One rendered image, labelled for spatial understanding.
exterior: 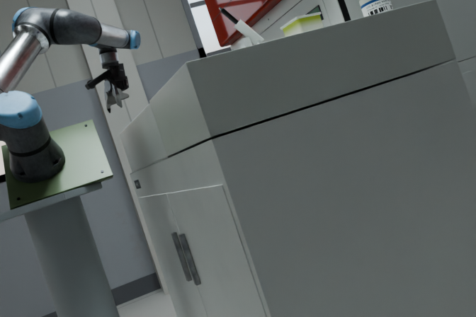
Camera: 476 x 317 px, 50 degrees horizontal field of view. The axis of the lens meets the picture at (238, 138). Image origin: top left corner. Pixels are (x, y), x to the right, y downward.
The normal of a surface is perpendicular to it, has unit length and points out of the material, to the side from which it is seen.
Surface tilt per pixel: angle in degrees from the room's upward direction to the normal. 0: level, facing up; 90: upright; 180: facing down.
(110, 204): 90
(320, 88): 90
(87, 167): 45
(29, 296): 90
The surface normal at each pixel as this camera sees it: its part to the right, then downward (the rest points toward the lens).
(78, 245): 0.63, -0.22
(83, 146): -0.04, -0.75
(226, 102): 0.35, -0.13
